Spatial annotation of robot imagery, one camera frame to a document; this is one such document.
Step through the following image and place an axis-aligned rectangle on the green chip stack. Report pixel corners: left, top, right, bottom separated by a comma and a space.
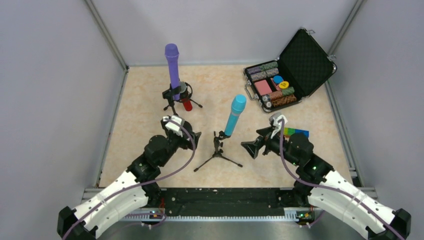
281, 86, 295, 97

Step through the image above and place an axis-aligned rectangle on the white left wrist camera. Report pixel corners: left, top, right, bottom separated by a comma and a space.
161, 115, 185, 137

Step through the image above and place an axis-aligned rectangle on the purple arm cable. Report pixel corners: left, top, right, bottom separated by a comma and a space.
278, 118, 407, 240
61, 118, 197, 240

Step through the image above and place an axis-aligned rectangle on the black round base stand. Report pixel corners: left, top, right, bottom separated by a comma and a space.
162, 85, 181, 116

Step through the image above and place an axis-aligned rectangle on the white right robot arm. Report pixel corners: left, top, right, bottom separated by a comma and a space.
241, 127, 412, 240

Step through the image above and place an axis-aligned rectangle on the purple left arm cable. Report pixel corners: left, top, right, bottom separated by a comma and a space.
61, 118, 197, 240

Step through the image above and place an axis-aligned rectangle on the yellow round dealer chip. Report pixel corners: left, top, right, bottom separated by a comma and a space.
278, 81, 290, 90

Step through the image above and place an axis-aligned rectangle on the green toy brick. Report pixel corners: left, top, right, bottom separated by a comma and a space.
283, 127, 296, 137

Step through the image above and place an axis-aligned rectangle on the red glitter microphone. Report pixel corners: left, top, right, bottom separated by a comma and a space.
179, 81, 193, 112

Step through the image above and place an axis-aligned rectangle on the purple toy microphone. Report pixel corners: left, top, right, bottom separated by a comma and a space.
164, 43, 180, 90

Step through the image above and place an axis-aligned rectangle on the red white chip stack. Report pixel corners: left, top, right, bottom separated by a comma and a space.
261, 90, 284, 102

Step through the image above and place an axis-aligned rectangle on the orange black chip stack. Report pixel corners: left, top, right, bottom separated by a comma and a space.
264, 94, 297, 109

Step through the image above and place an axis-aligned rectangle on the purple chip stack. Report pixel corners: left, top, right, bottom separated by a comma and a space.
247, 66, 263, 75

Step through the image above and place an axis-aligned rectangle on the blue toy brick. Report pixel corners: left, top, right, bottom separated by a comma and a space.
294, 129, 309, 138

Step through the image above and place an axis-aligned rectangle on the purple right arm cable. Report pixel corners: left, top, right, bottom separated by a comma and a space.
278, 118, 407, 240

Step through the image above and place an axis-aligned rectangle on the shock mount tripod stand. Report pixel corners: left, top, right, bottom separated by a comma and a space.
162, 81, 203, 115

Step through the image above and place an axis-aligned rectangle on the red playing card deck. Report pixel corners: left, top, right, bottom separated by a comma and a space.
254, 79, 273, 96

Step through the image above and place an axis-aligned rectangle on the black tripod mic stand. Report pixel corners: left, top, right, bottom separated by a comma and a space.
193, 131, 243, 172

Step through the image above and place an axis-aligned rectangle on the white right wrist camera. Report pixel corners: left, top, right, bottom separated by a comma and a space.
268, 112, 288, 139

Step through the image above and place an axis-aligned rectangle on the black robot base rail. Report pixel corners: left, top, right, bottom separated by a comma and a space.
145, 187, 317, 217

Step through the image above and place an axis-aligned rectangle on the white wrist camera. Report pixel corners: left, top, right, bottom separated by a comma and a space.
161, 115, 185, 137
268, 112, 288, 139

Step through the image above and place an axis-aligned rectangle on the cyan toy microphone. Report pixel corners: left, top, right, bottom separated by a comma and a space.
224, 94, 247, 136

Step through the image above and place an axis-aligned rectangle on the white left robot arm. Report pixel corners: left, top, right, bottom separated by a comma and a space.
57, 115, 202, 240

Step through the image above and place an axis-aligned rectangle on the blue round dealer chip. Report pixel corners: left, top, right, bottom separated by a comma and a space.
272, 75, 284, 85

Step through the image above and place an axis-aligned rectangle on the black poker chip case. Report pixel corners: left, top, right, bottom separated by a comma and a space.
243, 27, 338, 113

